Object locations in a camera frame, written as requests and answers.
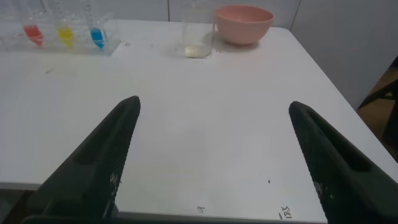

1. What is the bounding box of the pink bowl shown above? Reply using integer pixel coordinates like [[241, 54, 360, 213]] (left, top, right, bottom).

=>
[[214, 4, 275, 46]]

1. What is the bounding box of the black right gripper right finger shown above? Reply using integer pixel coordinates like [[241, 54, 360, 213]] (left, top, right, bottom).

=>
[[288, 101, 398, 224]]

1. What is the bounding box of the test tube with blue pigment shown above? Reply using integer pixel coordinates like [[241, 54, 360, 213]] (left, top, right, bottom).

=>
[[80, 0, 109, 50]]

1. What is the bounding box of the clear glass beaker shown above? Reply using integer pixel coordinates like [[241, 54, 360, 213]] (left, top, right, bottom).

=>
[[181, 0, 216, 59]]

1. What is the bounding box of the test tube with red pigment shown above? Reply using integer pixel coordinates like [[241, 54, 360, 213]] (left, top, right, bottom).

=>
[[12, 0, 45, 48]]

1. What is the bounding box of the black furniture frame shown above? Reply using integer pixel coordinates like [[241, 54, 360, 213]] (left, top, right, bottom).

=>
[[356, 56, 398, 150]]

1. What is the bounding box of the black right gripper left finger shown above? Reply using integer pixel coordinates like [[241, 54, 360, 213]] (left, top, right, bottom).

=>
[[20, 95, 141, 224]]

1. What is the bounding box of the clear plastic test tube rack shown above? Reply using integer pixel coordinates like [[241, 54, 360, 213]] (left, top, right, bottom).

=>
[[0, 0, 121, 57]]

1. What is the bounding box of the test tube with yellow pigment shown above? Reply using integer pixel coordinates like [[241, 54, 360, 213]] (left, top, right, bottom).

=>
[[46, 0, 76, 49]]

